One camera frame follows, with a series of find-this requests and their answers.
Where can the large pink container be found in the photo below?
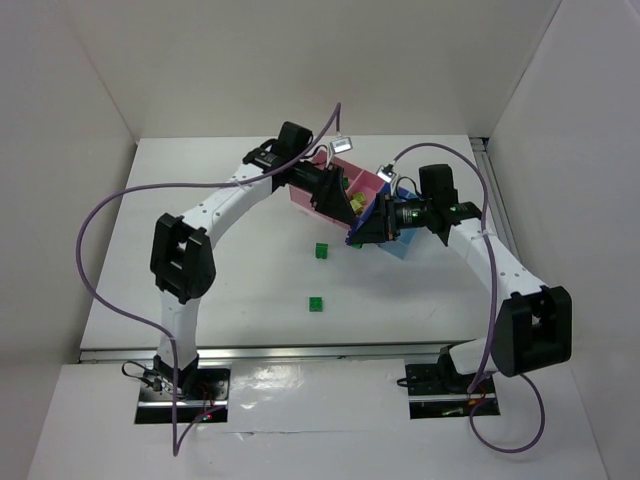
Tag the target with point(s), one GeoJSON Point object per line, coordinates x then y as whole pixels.
{"type": "Point", "coordinates": [305, 192]}

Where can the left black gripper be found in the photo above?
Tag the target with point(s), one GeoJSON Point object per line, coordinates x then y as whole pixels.
{"type": "Point", "coordinates": [325, 189]}

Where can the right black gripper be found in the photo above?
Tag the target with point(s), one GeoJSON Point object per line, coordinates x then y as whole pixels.
{"type": "Point", "coordinates": [384, 220]}

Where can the purple lego brick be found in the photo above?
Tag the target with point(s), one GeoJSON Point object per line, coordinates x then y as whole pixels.
{"type": "Point", "coordinates": [357, 235]}

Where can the aluminium rail right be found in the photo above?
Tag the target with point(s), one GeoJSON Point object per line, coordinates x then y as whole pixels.
{"type": "Point", "coordinates": [483, 189]}

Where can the aluminium rail front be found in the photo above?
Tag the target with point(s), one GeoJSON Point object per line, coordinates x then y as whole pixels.
{"type": "Point", "coordinates": [266, 352]}

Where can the light blue container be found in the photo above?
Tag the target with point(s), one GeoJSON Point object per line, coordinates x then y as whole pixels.
{"type": "Point", "coordinates": [400, 247]}

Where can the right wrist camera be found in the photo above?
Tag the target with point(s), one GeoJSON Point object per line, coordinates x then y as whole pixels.
{"type": "Point", "coordinates": [387, 173]}

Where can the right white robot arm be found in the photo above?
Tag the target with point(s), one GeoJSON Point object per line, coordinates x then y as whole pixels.
{"type": "Point", "coordinates": [531, 322]}

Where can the green square lego brick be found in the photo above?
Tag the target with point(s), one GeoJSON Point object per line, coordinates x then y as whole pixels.
{"type": "Point", "coordinates": [321, 251]}

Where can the aluminium rail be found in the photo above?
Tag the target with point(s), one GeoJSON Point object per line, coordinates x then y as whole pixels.
{"type": "Point", "coordinates": [266, 352]}
{"type": "Point", "coordinates": [483, 189]}

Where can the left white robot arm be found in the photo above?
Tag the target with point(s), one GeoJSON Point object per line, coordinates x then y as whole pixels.
{"type": "Point", "coordinates": [182, 258]}

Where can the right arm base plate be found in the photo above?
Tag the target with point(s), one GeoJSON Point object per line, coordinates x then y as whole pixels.
{"type": "Point", "coordinates": [431, 396]}

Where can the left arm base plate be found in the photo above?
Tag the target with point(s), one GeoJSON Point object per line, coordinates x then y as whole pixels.
{"type": "Point", "coordinates": [207, 396]}

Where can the green lego front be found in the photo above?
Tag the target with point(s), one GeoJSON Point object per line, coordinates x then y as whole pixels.
{"type": "Point", "coordinates": [315, 304]}

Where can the yellow lego front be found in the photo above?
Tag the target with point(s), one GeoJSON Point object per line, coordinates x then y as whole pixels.
{"type": "Point", "coordinates": [357, 206]}

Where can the small pink container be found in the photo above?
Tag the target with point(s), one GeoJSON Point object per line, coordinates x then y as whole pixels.
{"type": "Point", "coordinates": [369, 184]}

